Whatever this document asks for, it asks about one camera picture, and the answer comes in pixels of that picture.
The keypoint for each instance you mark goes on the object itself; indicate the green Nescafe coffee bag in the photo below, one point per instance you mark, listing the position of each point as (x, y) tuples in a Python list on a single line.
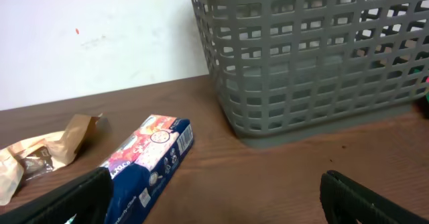
[(419, 82)]

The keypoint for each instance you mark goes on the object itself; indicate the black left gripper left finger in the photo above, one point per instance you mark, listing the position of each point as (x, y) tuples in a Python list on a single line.
[(82, 200)]

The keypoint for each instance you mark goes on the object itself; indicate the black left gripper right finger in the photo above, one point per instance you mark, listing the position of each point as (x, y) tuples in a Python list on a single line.
[(345, 201)]

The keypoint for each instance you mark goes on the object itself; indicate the blue Kleenex tissue multipack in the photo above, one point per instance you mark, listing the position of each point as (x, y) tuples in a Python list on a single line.
[(142, 166)]

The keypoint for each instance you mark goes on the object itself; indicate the grey plastic lattice basket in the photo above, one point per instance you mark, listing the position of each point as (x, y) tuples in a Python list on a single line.
[(285, 70)]

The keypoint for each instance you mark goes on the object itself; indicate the beige paper bag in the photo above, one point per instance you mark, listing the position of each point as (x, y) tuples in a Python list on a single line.
[(35, 156)]

